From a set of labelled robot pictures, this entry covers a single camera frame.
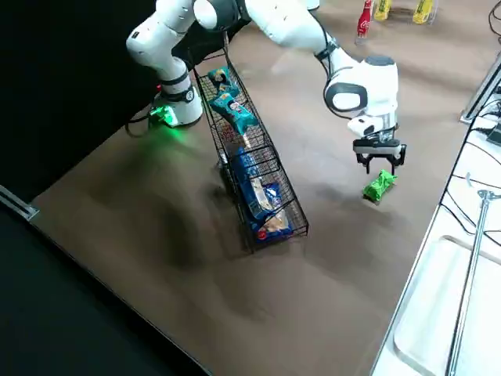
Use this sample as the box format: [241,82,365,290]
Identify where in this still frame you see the red cola bottle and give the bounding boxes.
[354,0,373,45]

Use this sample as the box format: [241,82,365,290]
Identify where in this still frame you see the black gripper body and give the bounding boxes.
[366,128,399,143]

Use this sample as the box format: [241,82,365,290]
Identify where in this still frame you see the green chips bag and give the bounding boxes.
[362,168,398,204]

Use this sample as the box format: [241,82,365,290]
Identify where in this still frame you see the metal stand rod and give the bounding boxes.
[445,189,495,376]

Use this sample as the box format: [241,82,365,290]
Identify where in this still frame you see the yellow drink bottle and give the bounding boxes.
[413,0,436,25]
[373,0,393,23]

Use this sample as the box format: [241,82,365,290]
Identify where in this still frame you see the aluminium frame profile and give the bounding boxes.
[0,183,41,223]

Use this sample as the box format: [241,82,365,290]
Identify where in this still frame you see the clear acrylic shelf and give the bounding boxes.
[367,0,442,27]

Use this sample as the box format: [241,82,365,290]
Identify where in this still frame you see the white plastic tray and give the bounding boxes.
[392,233,501,376]

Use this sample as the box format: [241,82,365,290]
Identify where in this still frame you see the grey wrist camera bar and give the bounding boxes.
[352,139,407,158]

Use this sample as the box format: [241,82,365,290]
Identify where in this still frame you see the blue cracker packet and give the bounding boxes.
[254,213,294,242]

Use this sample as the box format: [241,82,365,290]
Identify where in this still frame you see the black wire basket shelf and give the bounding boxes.
[192,52,311,257]

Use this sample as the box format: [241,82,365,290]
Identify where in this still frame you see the blue white snack packet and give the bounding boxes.
[233,175,275,226]

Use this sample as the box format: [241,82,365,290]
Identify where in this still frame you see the black arm base cable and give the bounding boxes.
[124,109,157,139]

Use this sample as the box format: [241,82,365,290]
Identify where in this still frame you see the aluminium camera post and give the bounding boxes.
[459,49,501,125]

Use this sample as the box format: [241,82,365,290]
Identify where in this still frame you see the small blue cookie packet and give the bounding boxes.
[229,146,260,182]

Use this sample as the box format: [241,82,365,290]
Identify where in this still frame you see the teal chips bag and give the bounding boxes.
[208,92,258,133]
[206,68,238,95]

